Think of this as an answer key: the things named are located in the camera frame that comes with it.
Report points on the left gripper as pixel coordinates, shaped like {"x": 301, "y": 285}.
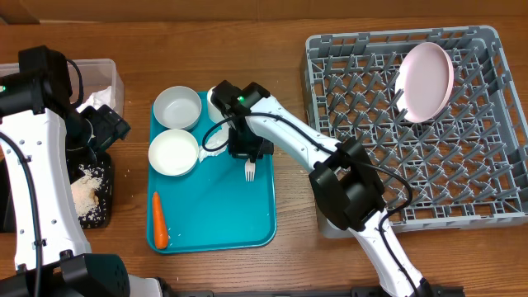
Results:
{"x": 108, "y": 124}

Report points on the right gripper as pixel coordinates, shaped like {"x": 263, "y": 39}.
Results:
{"x": 249, "y": 153}

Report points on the torn white napkin piece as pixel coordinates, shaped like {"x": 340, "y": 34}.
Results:
{"x": 217, "y": 142}

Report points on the white plastic fork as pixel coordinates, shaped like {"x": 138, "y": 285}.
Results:
{"x": 250, "y": 170}

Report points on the white plastic cup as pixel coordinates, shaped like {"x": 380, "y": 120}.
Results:
{"x": 214, "y": 113}

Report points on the white bowl with peanuts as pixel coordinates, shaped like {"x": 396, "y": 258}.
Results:
{"x": 173, "y": 153}

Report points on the grey bowl with rice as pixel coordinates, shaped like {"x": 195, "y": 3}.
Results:
{"x": 178, "y": 107}

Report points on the pink round plate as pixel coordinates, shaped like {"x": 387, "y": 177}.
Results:
{"x": 426, "y": 78}

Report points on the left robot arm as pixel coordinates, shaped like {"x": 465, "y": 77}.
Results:
{"x": 40, "y": 122}

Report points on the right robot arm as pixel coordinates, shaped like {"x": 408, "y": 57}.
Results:
{"x": 346, "y": 185}

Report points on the black plastic waste bin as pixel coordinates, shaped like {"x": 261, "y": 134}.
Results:
{"x": 104, "y": 167}

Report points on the grey dishwasher rack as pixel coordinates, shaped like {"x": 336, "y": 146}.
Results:
{"x": 467, "y": 165}

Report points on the clear plastic storage bin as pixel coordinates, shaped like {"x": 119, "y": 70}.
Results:
{"x": 97, "y": 75}

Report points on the pile of peanuts and rice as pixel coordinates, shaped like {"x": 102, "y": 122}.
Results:
{"x": 84, "y": 193}

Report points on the teal serving tray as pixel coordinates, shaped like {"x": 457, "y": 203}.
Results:
{"x": 213, "y": 207}

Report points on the orange carrot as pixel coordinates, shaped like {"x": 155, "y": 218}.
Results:
{"x": 160, "y": 234}

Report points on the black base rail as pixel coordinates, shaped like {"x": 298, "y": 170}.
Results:
{"x": 373, "y": 291}

